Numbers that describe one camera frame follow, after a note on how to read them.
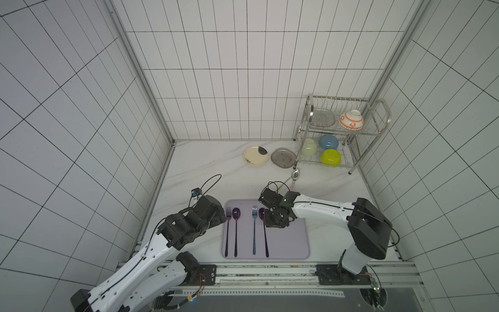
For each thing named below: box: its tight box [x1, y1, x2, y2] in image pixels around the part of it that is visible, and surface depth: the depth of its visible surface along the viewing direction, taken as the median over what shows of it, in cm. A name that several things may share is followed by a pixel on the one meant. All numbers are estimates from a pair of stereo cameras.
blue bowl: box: [318, 133, 339, 151], surface depth 112 cm
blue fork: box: [252, 205, 258, 256], surface depth 89 cm
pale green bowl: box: [301, 137, 318, 156], surface depth 106 cm
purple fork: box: [224, 207, 232, 257], surface depth 89 cm
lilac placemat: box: [221, 198, 310, 260], surface depth 83 cm
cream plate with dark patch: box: [243, 145, 269, 167], surface depth 116 cm
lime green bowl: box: [320, 148, 342, 167], surface depth 104 cm
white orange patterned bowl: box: [339, 109, 365, 131], surface depth 87 cm
